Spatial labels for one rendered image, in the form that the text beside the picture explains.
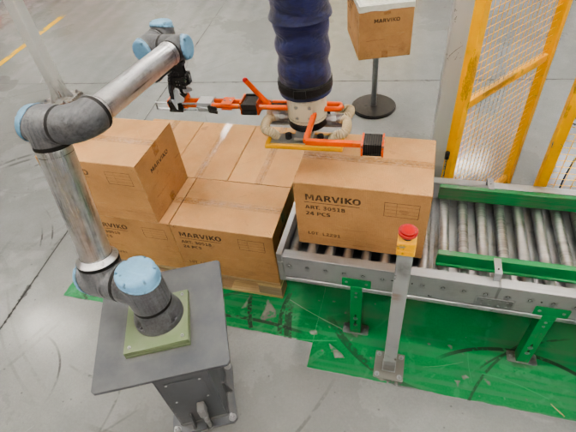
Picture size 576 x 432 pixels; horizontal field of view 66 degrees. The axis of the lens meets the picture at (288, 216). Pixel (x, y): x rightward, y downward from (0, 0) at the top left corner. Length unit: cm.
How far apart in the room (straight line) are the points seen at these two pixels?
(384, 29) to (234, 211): 188
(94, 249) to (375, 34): 264
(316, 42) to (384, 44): 196
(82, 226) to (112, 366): 54
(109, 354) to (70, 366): 104
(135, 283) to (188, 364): 36
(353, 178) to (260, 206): 70
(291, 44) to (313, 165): 58
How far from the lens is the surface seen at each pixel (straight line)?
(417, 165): 205
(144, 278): 161
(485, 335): 267
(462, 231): 235
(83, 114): 142
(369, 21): 356
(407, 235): 161
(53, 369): 292
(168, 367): 174
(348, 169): 201
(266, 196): 252
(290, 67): 177
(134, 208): 254
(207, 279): 191
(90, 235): 165
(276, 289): 264
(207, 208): 253
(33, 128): 150
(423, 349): 255
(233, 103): 205
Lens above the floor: 222
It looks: 45 degrees down
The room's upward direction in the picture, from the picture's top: 8 degrees counter-clockwise
